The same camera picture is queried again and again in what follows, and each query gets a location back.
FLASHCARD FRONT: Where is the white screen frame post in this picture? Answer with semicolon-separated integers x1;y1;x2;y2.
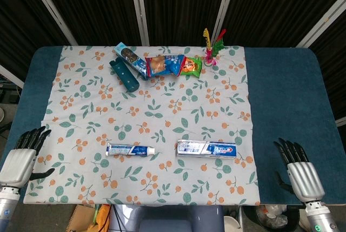
128;0;150;46
0;64;25;89
296;0;346;48
212;0;239;47
23;0;79;46

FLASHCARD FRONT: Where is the black trash bin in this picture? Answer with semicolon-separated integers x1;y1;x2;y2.
254;204;301;232

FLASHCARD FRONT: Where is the floral orange green tablecloth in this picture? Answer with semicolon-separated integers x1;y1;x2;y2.
23;44;261;206

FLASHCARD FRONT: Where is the blue snack bag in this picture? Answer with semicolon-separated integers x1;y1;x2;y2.
144;54;185;78

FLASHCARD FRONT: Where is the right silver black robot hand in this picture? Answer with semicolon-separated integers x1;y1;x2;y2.
273;137;325;204

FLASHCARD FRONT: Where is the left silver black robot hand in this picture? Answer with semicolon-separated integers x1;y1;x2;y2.
0;125;56;189

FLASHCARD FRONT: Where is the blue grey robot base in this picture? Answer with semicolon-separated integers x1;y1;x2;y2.
108;204;225;232

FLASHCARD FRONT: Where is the white blue toothpaste tube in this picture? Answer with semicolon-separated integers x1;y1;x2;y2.
105;143;156;157

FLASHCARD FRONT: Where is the white cup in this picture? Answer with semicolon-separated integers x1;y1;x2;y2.
223;215;243;232

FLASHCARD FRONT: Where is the blue felt table cover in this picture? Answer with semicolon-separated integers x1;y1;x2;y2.
0;45;346;206

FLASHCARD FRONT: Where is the blue cookie package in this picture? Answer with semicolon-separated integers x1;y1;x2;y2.
113;42;149;81

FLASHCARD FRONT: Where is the green snack bag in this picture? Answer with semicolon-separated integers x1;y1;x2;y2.
179;56;203;78

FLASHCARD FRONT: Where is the dark teal plastic tray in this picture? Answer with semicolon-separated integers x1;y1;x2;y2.
109;57;141;92

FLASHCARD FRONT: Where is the white blue toothpaste box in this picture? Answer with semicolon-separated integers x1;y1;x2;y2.
176;139;237;158

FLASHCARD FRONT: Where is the orange plastic bag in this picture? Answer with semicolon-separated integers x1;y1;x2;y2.
94;204;112;232

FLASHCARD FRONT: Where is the colourful feather shuttlecock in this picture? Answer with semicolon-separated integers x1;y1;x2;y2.
202;28;227;67

